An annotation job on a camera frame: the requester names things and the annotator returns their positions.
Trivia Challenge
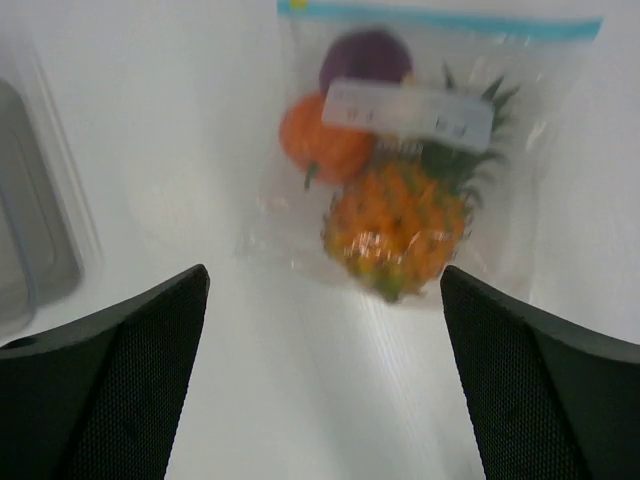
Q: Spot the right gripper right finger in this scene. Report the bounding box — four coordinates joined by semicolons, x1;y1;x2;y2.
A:
440;266;639;479

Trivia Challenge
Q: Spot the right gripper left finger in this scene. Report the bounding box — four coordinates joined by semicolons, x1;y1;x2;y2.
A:
1;265;208;479

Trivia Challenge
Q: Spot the clear zip top bag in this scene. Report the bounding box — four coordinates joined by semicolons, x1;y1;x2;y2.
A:
240;1;603;306

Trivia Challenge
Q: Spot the small orange pumpkin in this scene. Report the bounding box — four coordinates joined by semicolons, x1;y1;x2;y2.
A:
279;92;376;190

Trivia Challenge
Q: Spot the purple red onion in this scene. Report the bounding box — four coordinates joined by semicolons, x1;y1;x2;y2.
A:
319;29;413;93

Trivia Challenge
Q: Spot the clear grey plastic bin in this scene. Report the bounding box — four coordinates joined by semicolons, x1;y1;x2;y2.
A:
1;30;103;338

